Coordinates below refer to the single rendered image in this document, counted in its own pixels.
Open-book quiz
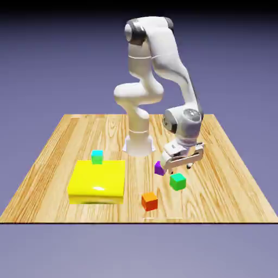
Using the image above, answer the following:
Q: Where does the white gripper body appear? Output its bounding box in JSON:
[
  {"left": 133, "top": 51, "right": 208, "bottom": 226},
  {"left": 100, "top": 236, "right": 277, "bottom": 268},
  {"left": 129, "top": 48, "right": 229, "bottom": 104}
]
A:
[{"left": 160, "top": 146, "right": 205, "bottom": 171}]

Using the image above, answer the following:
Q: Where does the small purple cube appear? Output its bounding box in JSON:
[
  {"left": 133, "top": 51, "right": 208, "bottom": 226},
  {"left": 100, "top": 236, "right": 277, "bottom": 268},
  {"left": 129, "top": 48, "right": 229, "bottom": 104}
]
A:
[{"left": 154, "top": 161, "right": 167, "bottom": 176}]

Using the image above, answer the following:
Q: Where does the small green cube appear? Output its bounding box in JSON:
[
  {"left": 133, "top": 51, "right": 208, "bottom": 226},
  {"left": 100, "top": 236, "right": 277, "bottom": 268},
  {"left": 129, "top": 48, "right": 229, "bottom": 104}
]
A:
[{"left": 169, "top": 173, "right": 187, "bottom": 191}]

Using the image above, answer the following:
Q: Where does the small orange cube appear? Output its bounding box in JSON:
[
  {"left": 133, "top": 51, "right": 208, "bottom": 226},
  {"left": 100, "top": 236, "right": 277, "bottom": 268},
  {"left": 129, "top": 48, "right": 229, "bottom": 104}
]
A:
[{"left": 141, "top": 192, "right": 159, "bottom": 212}]

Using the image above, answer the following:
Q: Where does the small cyan cube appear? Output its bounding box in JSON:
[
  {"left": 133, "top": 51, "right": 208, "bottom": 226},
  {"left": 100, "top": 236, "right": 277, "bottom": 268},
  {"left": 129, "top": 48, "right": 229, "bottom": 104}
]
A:
[{"left": 91, "top": 149, "right": 104, "bottom": 165}]

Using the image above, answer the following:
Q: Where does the large yellow box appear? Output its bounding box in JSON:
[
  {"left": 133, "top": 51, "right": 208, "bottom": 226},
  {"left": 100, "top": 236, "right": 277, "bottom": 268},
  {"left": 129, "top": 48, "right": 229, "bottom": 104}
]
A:
[{"left": 67, "top": 160, "right": 126, "bottom": 205}]

